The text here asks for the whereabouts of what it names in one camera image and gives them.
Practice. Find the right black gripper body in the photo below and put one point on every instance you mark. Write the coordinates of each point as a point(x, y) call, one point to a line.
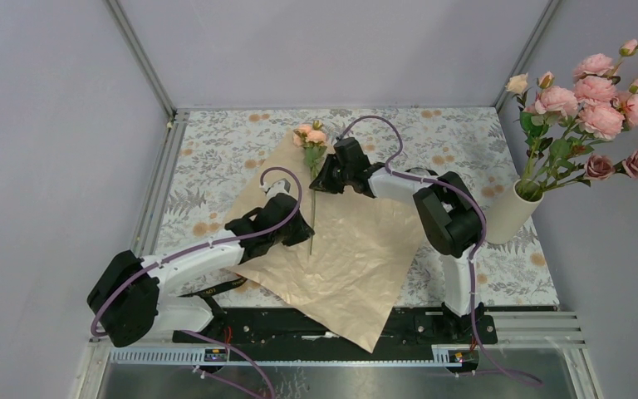
point(346, 173)

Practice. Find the peach paper flower bouquet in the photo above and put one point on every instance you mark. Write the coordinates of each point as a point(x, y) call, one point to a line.
point(349, 275)

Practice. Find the cream bud rose stem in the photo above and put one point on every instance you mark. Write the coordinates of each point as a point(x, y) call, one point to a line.
point(518, 87)

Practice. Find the small pink rose stem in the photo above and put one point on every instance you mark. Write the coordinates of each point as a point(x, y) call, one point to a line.
point(557, 110)

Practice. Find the large pink rose stem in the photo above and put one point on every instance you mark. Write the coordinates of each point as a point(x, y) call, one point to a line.
point(601, 65)

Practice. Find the light pink rose stem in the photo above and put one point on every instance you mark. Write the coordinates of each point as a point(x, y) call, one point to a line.
point(605, 114)

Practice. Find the dusty mauve rose stem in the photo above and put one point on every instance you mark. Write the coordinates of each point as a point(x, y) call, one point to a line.
point(595, 168)

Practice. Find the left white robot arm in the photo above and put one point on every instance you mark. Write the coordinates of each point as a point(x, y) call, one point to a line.
point(137, 296)

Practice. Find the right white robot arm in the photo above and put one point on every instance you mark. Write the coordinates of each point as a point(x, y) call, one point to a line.
point(451, 219)

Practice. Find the beige cylindrical vase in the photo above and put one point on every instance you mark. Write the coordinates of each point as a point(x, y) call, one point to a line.
point(511, 210)

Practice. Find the peach orange rose stem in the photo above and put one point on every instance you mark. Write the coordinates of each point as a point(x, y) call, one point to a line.
point(313, 140)

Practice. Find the floral patterned table mat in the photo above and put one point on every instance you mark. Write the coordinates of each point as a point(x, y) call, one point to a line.
point(218, 174)

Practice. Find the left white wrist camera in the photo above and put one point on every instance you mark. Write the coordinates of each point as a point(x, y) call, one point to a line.
point(279, 187)

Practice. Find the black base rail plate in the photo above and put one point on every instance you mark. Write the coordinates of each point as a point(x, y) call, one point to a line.
point(287, 335)

